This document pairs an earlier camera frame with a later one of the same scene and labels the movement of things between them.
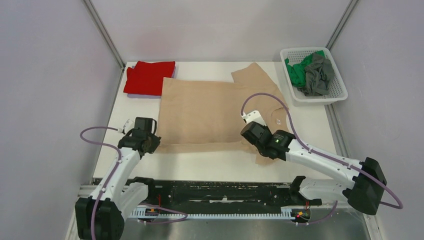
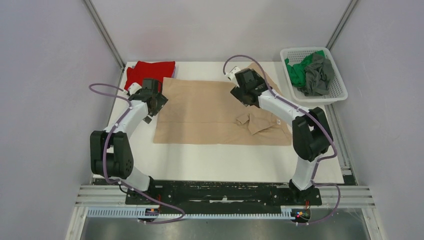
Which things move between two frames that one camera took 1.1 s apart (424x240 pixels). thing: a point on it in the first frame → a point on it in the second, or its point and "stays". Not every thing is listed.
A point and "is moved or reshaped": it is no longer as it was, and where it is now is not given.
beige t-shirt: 205,116 is moved or reshaped
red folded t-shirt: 147,78 stays
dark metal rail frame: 222,195 stays
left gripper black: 155,144 → 161,100
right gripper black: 264,127 → 237,91
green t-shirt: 297,72 stays
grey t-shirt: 319,76 stays
